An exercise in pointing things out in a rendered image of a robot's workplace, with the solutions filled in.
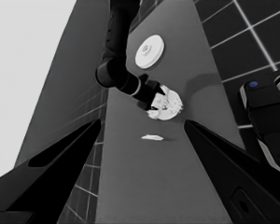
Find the large thick white disc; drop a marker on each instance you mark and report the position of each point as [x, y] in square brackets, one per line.
[154, 46]

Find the dark robot body block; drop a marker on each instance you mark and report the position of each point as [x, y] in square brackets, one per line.
[264, 102]

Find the small thin white T-shaped piece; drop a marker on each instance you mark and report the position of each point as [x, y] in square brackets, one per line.
[151, 137]

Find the white round carrier with pins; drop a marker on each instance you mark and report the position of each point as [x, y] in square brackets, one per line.
[168, 117]

